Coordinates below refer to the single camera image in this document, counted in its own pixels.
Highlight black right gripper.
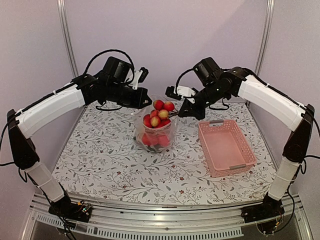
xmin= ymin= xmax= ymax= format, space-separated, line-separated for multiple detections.
xmin=178 ymin=80 xmax=228 ymax=120

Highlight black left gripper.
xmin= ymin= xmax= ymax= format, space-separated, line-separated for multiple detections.
xmin=106 ymin=81 xmax=153 ymax=109

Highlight red yellow apple toy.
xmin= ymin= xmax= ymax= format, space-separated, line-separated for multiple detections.
xmin=163 ymin=101 xmax=175 ymax=112

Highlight red yellow peach toy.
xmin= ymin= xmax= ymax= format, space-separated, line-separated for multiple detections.
xmin=153 ymin=99 xmax=164 ymax=111

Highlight small red peach toy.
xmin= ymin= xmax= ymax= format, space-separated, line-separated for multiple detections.
xmin=150 ymin=116 xmax=162 ymax=128

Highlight clear zip top bag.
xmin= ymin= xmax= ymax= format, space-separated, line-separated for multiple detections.
xmin=133 ymin=104 xmax=178 ymax=153

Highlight red strawberry toy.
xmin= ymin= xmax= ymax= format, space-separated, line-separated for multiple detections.
xmin=157 ymin=134 xmax=170 ymax=148

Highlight orange red mango toy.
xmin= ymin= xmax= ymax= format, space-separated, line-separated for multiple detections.
xmin=141 ymin=133 xmax=160 ymax=147

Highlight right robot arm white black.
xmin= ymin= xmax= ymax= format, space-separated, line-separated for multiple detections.
xmin=173 ymin=57 xmax=315 ymax=218

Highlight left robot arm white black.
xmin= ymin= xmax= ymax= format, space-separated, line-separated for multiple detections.
xmin=7 ymin=56 xmax=152 ymax=217

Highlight pink perforated plastic basket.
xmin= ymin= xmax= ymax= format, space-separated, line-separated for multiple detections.
xmin=198 ymin=119 xmax=257 ymax=178

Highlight floral patterned tablecloth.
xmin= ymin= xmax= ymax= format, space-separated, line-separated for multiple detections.
xmin=53 ymin=103 xmax=276 ymax=205

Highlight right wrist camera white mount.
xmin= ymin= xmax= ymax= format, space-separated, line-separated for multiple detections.
xmin=165 ymin=85 xmax=196 ymax=104

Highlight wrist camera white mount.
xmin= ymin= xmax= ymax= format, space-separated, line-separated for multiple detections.
xmin=129 ymin=67 xmax=149 ymax=90
xmin=165 ymin=85 xmax=196 ymax=104

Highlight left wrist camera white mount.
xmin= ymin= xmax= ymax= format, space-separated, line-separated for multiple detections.
xmin=129 ymin=67 xmax=149 ymax=90

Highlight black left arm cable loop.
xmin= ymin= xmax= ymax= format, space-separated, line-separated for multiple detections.
xmin=84 ymin=49 xmax=135 ymax=76

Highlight left aluminium frame post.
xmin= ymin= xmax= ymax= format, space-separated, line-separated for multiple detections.
xmin=56 ymin=0 xmax=79 ymax=78

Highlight aluminium frame post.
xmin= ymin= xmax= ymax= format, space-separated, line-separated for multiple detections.
xmin=254 ymin=0 xmax=275 ymax=75
xmin=56 ymin=0 xmax=79 ymax=78

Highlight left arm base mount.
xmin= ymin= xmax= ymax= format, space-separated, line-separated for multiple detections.
xmin=48 ymin=195 xmax=93 ymax=223

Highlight front aluminium rail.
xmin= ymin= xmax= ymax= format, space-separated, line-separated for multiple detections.
xmin=21 ymin=193 xmax=313 ymax=240

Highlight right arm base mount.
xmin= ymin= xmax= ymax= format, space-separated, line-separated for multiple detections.
xmin=241 ymin=193 xmax=285 ymax=235

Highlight right aluminium frame post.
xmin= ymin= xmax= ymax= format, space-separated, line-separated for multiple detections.
xmin=254 ymin=0 xmax=275 ymax=75

